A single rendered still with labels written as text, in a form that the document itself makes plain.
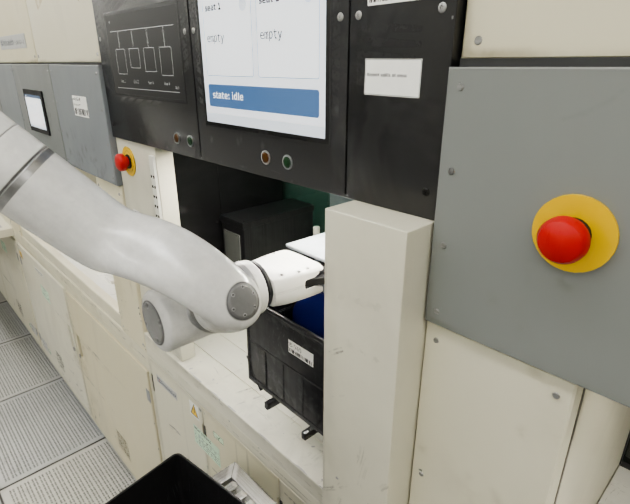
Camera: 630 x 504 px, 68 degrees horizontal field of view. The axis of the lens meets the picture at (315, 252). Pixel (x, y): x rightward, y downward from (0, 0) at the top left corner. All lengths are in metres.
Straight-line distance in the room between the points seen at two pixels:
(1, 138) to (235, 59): 0.33
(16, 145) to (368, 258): 0.40
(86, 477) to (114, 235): 1.80
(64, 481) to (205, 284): 1.84
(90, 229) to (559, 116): 0.49
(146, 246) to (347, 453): 0.39
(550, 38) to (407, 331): 0.32
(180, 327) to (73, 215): 0.18
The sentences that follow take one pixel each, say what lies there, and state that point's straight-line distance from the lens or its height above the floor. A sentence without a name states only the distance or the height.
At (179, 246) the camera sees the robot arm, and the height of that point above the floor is 1.37.
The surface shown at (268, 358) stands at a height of 1.07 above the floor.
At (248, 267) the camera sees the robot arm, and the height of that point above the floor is 1.29.
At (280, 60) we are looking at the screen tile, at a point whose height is 1.56.
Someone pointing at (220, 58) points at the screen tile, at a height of 1.57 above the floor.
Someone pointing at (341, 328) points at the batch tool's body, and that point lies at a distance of 0.60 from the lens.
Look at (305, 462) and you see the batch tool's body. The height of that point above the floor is 0.87.
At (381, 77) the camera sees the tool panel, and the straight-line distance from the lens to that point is 0.55.
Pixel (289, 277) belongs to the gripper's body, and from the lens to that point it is 0.69.
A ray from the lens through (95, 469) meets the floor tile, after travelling 2.33.
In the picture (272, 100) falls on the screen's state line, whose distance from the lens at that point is 0.69.
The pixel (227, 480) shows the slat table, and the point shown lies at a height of 0.76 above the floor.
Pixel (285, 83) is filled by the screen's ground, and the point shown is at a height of 1.54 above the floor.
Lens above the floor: 1.56
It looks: 22 degrees down
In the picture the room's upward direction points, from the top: straight up
